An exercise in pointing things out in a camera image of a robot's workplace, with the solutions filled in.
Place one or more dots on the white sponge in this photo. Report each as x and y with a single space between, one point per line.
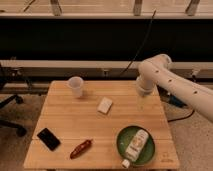
104 105

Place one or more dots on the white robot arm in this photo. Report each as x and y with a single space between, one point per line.
156 71

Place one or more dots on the green plate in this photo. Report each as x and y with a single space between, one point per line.
123 139

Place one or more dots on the red brown chili pepper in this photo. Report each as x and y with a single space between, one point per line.
81 148

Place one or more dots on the white lotion bottle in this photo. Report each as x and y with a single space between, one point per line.
135 147

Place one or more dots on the black smartphone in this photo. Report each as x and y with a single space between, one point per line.
49 139

